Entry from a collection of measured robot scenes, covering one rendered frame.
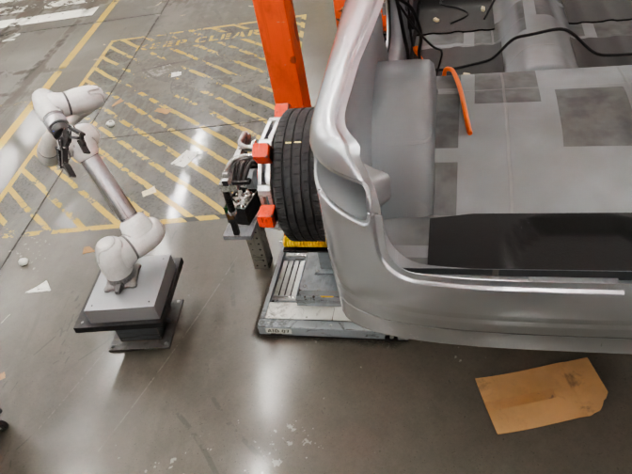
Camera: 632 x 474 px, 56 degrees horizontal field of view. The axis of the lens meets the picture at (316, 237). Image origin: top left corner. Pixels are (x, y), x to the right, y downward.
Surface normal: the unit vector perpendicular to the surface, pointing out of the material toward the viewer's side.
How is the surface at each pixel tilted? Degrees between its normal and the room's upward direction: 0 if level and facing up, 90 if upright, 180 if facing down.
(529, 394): 1
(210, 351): 0
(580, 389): 13
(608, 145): 22
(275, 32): 90
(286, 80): 90
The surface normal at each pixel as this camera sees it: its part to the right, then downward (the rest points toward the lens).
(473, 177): -0.21, -0.44
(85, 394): -0.15, -0.74
